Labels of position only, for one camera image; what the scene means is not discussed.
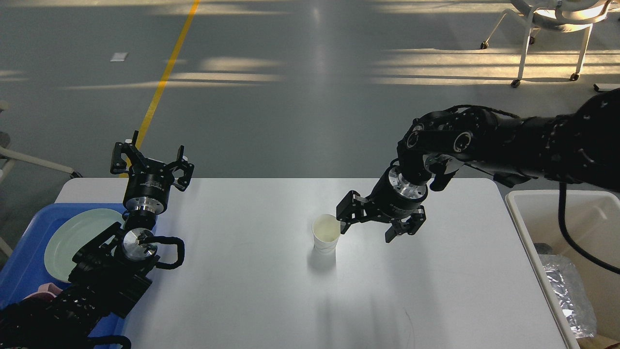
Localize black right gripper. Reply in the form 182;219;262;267
335;166;428;243

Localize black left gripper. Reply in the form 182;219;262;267
110;130;195;215

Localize white paper cup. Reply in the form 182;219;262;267
311;214;341;254

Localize light green plate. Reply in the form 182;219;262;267
44;208;122;283

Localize pink mug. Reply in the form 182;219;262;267
23;283;63;302

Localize foil container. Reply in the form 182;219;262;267
538;254;597;339

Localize brown paper bag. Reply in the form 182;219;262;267
576;335;620;349

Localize foil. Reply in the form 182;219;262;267
534;243;555;255

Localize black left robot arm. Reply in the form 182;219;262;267
1;131;194;349

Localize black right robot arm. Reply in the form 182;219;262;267
335;89;620;274

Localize clear floor plate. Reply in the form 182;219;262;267
429;155;462;174
406;154;430;173

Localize white floor marker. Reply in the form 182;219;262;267
110;52;128;63

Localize white chair left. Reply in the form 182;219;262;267
0;99;83;262

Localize blue plastic tray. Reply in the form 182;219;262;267
1;204;124;349

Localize white plastic bin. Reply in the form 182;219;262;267
506;190;620;349

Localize white office chair right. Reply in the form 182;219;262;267
479;0;612;89

